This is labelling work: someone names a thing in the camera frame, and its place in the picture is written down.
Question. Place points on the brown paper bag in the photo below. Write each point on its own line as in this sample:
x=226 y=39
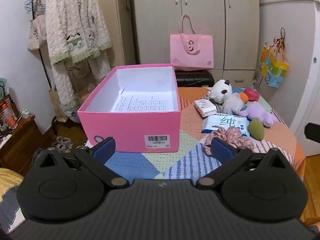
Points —
x=60 y=115

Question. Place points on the black clothes rack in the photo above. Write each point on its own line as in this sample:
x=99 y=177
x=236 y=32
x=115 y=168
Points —
x=29 y=8

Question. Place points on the blue wet wipes pack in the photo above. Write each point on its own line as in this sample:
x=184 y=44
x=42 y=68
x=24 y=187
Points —
x=213 y=122

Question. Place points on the white paper sheet in box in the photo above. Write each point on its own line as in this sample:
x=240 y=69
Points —
x=144 y=102

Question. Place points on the colourful hanging paper bag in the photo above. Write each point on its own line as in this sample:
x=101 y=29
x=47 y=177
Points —
x=274 y=64

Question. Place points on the purple plush toy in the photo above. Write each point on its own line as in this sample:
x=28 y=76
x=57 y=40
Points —
x=257 y=111

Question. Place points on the small white tissue pack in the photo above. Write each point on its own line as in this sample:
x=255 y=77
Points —
x=205 y=107

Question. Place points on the red plush toy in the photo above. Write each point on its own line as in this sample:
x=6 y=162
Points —
x=252 y=94

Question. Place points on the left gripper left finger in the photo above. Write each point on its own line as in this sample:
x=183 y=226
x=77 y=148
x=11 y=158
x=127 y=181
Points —
x=94 y=160

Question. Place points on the pink tote bag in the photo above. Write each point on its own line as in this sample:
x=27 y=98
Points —
x=189 y=52

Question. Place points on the colourful patchwork tablecloth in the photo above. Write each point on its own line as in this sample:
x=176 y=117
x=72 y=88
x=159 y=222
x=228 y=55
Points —
x=190 y=161

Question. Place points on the cream knitted pyjama set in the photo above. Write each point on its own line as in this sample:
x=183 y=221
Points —
x=77 y=41

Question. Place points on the orange makeup sponge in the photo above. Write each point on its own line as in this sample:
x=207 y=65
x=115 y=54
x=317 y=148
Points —
x=244 y=97

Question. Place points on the panda plush toy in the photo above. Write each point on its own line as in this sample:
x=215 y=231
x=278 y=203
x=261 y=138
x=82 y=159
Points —
x=220 y=91

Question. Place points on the pink cardboard storage box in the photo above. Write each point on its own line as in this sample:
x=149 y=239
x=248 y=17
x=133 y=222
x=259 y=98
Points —
x=153 y=132

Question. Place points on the brown wooden side cabinet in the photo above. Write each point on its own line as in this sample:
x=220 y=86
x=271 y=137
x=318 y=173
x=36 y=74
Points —
x=17 y=152

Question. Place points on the white mesh bath pouf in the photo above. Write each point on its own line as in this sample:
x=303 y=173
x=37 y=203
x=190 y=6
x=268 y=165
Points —
x=232 y=104

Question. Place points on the beige wardrobe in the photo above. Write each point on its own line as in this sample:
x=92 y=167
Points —
x=233 y=25

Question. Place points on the black suitcase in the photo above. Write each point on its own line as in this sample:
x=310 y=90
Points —
x=197 y=78

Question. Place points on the pink floral scrunchie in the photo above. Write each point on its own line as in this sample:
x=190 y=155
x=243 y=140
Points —
x=231 y=136

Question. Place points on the beige canvas tote bag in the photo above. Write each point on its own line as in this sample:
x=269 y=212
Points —
x=38 y=35

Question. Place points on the green makeup sponge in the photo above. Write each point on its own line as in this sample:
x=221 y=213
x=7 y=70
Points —
x=256 y=129

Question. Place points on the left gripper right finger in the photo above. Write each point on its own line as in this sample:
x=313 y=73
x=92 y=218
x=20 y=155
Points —
x=232 y=159

